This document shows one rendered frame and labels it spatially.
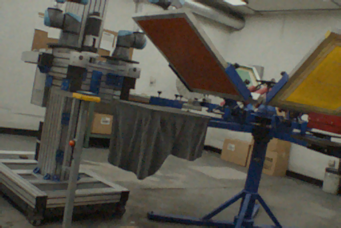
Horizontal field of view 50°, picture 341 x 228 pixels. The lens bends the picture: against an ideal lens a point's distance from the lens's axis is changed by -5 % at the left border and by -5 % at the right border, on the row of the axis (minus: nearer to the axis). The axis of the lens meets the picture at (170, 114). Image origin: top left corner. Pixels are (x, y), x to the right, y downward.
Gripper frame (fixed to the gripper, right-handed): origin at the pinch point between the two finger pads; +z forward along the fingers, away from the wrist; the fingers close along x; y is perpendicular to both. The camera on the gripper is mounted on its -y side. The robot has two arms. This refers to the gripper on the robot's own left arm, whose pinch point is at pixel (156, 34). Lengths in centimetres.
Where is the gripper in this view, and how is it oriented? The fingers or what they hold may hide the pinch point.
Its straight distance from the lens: 277.8
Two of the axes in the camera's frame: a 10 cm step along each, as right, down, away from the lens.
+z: -5.6, 7.7, -2.9
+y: -5.5, -6.1, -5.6
